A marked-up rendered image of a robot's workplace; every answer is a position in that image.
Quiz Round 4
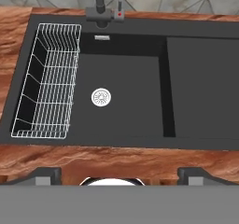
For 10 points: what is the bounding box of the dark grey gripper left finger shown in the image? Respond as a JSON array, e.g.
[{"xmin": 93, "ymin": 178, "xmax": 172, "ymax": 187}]
[{"xmin": 5, "ymin": 167, "xmax": 63, "ymax": 187}]

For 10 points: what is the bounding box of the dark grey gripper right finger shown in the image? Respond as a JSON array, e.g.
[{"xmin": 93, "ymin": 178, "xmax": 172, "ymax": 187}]
[{"xmin": 176, "ymin": 167, "xmax": 236, "ymax": 187}]

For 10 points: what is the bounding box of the white bowl with black rim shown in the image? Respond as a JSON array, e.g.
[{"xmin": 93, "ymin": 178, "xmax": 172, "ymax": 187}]
[{"xmin": 79, "ymin": 176, "xmax": 145, "ymax": 187}]

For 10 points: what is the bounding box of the white round sink drain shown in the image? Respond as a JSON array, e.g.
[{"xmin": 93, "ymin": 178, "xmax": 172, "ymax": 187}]
[{"xmin": 91, "ymin": 88, "xmax": 112, "ymax": 107}]

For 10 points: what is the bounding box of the black kitchen sink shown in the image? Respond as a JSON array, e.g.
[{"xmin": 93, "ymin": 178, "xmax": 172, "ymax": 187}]
[{"xmin": 0, "ymin": 14, "xmax": 239, "ymax": 151}]

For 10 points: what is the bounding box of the dark grey sink tap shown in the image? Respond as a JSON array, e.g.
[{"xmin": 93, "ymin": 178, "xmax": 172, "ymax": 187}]
[{"xmin": 68, "ymin": 0, "xmax": 126, "ymax": 28}]

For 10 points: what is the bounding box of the white wire dish rack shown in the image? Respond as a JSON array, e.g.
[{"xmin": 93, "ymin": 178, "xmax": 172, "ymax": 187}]
[{"xmin": 10, "ymin": 22, "xmax": 82, "ymax": 140}]

